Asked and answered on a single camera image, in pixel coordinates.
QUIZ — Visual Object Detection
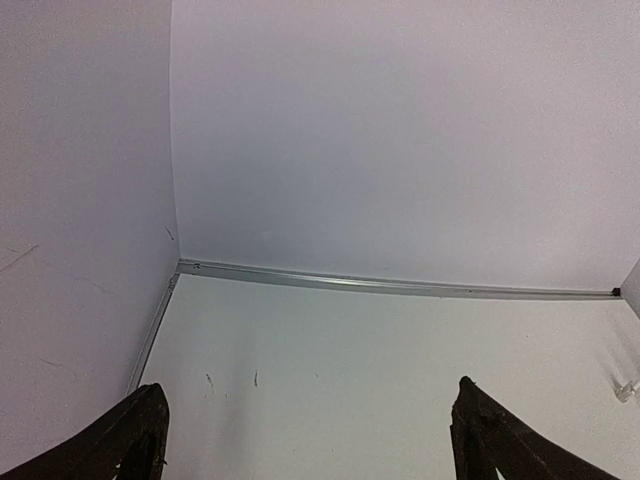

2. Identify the aluminium back table rail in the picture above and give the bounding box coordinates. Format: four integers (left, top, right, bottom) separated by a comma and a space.
176, 259, 622, 301

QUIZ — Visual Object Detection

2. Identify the aluminium table rail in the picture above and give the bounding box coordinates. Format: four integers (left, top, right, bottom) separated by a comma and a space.
176, 259, 622, 301
126, 273, 180, 395

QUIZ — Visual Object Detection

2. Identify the aluminium left table rail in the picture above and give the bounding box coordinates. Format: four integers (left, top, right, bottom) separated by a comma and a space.
126, 273, 180, 395

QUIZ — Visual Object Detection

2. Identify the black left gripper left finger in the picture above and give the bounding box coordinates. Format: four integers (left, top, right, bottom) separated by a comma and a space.
1, 383, 170, 479

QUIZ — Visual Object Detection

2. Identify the clear nail polish bottle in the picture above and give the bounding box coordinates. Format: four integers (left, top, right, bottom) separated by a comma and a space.
615, 382, 639, 403

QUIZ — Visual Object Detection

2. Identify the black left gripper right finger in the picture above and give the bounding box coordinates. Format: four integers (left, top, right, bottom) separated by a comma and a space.
450, 376, 613, 480

